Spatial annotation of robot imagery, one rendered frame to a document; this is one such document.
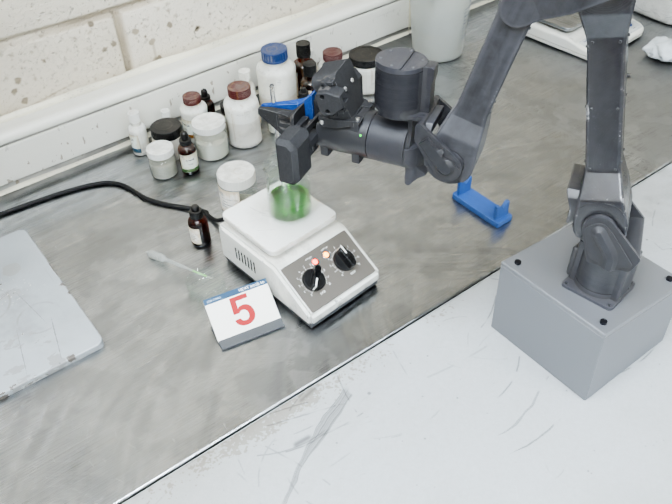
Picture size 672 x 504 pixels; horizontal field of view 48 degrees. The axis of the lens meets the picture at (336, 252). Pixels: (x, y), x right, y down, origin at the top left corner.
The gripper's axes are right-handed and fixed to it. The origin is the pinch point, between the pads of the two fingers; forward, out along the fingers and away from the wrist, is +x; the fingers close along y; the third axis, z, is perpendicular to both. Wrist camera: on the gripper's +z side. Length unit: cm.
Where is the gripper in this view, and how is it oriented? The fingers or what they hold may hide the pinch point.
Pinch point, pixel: (284, 114)
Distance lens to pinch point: 94.6
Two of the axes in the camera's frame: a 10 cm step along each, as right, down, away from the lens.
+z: -0.4, -7.4, -6.7
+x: -9.0, -2.6, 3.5
